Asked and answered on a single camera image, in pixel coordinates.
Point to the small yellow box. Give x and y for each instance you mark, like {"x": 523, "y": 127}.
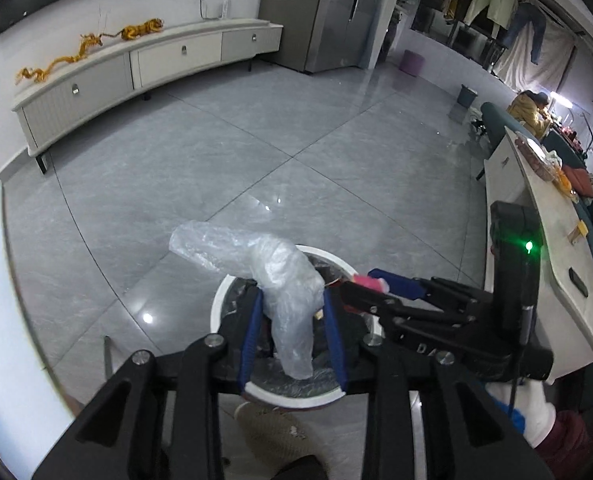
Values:
{"x": 579, "y": 232}

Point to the white long table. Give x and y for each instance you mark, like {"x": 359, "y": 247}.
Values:
{"x": 551, "y": 210}

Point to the purple stool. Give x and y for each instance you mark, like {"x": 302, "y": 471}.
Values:
{"x": 411, "y": 63}

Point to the clear plastic bag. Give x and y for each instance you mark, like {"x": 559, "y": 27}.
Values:
{"x": 286, "y": 280}

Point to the white hanging sheet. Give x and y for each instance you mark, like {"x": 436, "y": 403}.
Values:
{"x": 541, "y": 67}

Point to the plate of snacks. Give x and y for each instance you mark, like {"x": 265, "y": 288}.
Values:
{"x": 539, "y": 160}

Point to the small grey bin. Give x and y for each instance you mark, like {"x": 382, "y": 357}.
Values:
{"x": 465, "y": 96}

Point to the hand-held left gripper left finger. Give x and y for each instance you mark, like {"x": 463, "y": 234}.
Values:
{"x": 251, "y": 345}

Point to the white power strip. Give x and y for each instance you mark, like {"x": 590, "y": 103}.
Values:
{"x": 224, "y": 10}

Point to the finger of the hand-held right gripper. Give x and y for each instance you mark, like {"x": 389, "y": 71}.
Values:
{"x": 376, "y": 302}
{"x": 401, "y": 284}

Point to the grey refrigerator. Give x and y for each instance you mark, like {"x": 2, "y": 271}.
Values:
{"x": 326, "y": 15}

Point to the beige slipper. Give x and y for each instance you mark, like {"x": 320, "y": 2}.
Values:
{"x": 271, "y": 435}

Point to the black phone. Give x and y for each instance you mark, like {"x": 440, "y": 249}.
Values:
{"x": 578, "y": 282}

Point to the white television cabinet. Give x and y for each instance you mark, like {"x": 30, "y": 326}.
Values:
{"x": 151, "y": 70}

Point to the white round trash bin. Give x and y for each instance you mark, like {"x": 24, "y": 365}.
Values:
{"x": 301, "y": 400}

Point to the mustard hanging garment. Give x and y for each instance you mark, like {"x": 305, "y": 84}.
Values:
{"x": 451, "y": 2}

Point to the hanging blue jeans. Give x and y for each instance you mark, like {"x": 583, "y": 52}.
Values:
{"x": 526, "y": 30}

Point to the pale yellow hanging jacket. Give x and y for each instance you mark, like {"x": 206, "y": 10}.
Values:
{"x": 491, "y": 2}

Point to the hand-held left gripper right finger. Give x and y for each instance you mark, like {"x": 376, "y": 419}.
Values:
{"x": 334, "y": 345}

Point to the person's right hand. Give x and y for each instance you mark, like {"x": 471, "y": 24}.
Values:
{"x": 526, "y": 410}

